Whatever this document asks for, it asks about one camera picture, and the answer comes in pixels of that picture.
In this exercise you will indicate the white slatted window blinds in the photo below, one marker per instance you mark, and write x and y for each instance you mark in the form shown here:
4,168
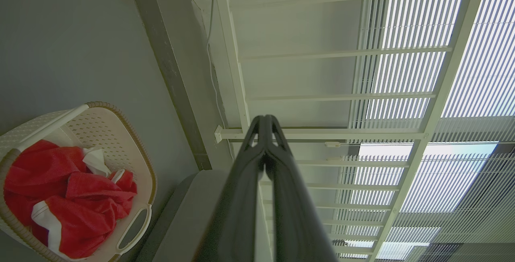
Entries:
483,73

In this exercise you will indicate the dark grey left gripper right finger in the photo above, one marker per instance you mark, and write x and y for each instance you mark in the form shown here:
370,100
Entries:
293,221

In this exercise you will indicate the red garment with white stripes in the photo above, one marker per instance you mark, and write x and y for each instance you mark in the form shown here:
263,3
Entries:
80,209

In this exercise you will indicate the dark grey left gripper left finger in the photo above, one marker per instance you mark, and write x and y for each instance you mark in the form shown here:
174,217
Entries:
237,213

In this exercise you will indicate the grey raised floor step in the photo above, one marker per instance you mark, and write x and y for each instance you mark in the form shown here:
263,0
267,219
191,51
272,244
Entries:
169,64

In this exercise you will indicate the cream perforated laundry basket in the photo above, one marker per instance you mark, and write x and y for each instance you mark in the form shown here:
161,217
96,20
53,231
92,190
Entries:
120,145

